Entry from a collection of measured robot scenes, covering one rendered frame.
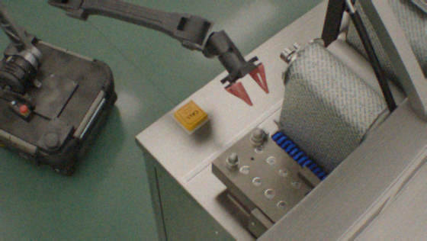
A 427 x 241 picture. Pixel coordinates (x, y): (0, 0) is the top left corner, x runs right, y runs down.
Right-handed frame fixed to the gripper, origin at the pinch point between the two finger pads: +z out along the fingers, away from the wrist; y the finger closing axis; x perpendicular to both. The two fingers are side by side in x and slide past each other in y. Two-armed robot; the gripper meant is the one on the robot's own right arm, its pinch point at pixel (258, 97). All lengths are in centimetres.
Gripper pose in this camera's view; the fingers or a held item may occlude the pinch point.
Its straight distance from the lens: 160.1
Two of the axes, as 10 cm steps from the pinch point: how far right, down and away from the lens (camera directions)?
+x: 3.4, -1.3, -9.3
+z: 5.8, 8.1, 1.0
